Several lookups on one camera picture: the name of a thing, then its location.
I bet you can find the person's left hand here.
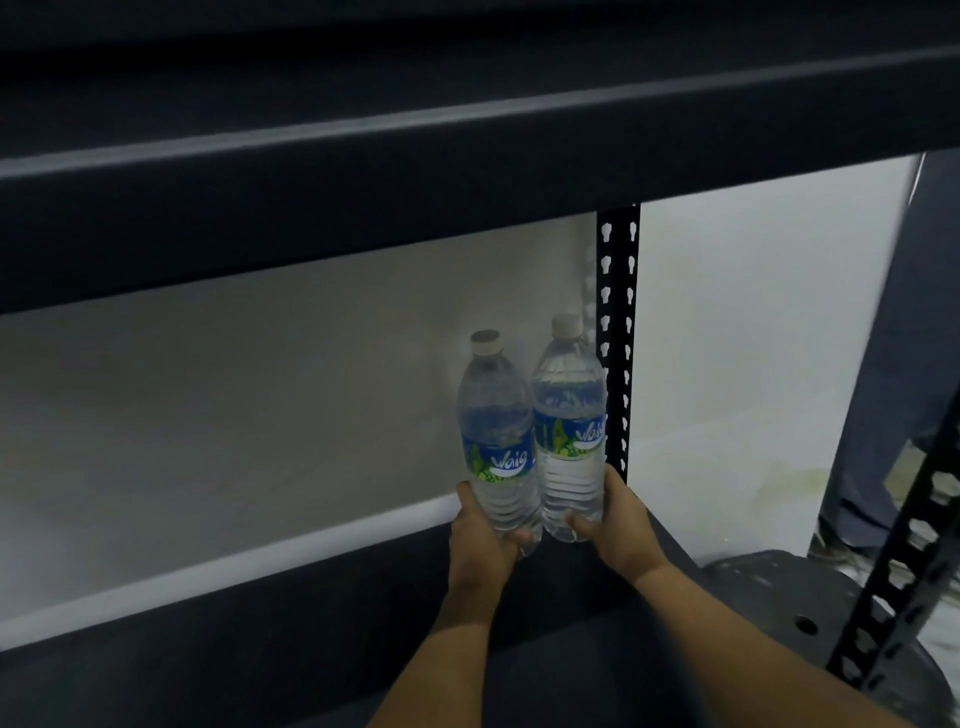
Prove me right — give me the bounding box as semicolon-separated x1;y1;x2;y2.
448;481;537;606

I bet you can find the person's right hand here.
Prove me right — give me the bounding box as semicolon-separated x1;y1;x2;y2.
564;463;671;588

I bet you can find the clear water bottle blue label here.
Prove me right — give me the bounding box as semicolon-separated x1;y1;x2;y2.
456;329;543;557
530;312;609;545

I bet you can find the person's right forearm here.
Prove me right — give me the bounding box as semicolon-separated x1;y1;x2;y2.
630;558;915;728

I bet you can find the person's left forearm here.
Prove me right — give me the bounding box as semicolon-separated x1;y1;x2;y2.
366;592;502;728

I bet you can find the black round plastic stool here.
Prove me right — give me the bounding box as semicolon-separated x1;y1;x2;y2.
696;549;948;728

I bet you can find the black metal rack shelf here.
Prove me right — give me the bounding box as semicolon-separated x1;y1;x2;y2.
0;0;960;317
0;491;834;728

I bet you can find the black perforated rack post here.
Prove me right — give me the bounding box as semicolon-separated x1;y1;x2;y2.
823;386;960;693
595;202;642;486

